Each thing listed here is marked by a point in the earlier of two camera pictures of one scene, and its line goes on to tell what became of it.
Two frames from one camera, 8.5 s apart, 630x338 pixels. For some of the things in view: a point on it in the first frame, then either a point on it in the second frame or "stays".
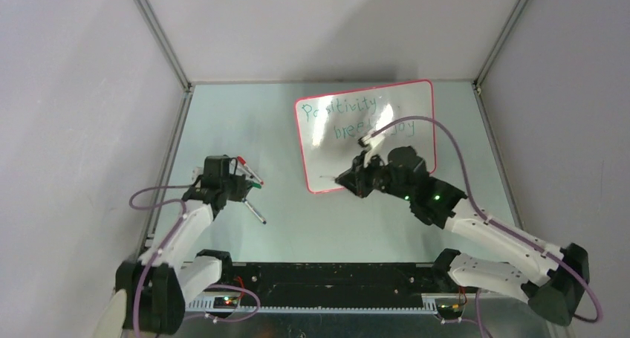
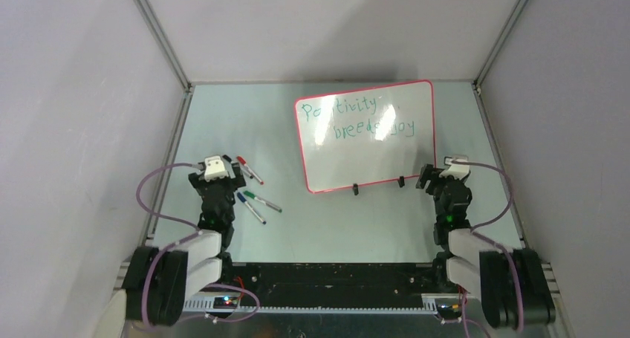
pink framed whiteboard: x=330 y=125 stays
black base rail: x=334 y=283 stays
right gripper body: x=371 y=177 to x=437 y=183
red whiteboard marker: x=241 y=160 stays
